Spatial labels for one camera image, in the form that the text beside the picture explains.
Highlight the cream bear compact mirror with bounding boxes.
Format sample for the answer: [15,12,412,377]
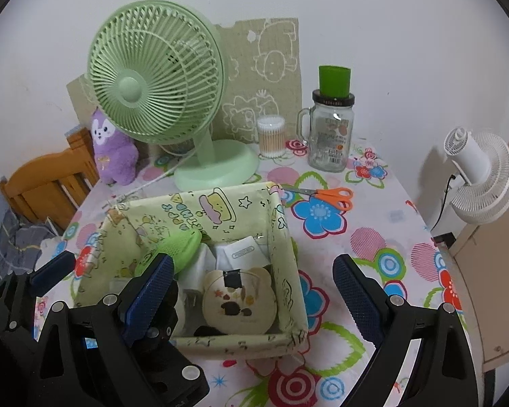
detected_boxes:
[202,267,278,335]

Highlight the cotton swab container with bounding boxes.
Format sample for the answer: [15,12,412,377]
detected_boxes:
[256,115,286,158]

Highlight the green desk fan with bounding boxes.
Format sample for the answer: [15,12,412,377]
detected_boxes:
[86,0,259,191]

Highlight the floral tablecloth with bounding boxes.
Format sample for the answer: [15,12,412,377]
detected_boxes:
[34,137,468,407]

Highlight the glass jar green lid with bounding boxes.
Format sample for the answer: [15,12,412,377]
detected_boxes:
[297,65,356,173]

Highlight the plaid grey bedding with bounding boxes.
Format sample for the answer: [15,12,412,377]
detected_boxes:
[0,194,60,282]

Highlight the purple plush toy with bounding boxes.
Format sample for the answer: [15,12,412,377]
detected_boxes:
[91,109,138,186]

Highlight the green panda perforated case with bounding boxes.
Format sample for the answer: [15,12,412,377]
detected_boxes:
[134,229,202,277]

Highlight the white standing fan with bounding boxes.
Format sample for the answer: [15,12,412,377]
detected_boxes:
[442,127,509,226]

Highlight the beige cartoon placemat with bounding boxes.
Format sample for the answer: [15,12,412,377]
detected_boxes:
[69,18,301,160]

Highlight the beige door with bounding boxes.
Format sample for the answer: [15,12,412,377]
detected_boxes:
[451,209,509,373]

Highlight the orange handled scissors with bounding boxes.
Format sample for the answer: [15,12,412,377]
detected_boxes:
[282,186,354,212]

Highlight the wooden chair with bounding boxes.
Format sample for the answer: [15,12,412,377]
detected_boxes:
[0,125,99,230]

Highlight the white fan power cable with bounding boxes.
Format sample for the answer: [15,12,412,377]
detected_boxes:
[101,152,199,211]

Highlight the white square charger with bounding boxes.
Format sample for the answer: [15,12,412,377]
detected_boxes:
[213,236,270,270]

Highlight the white tall charger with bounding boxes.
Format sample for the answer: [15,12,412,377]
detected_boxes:
[177,244,217,309]

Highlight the yellow patterned fabric box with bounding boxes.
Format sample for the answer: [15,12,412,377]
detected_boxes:
[74,182,308,359]

